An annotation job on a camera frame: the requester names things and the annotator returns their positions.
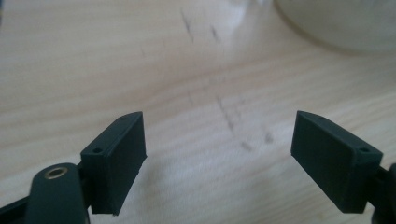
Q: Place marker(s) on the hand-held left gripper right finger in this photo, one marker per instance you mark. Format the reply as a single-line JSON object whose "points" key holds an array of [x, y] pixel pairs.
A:
{"points": [[336, 165]]}

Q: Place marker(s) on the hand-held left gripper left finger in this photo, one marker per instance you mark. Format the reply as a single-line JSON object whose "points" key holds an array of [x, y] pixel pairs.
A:
{"points": [[115, 161]]}

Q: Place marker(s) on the white round bowl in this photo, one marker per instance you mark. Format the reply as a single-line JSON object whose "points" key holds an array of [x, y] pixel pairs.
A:
{"points": [[342, 21]]}

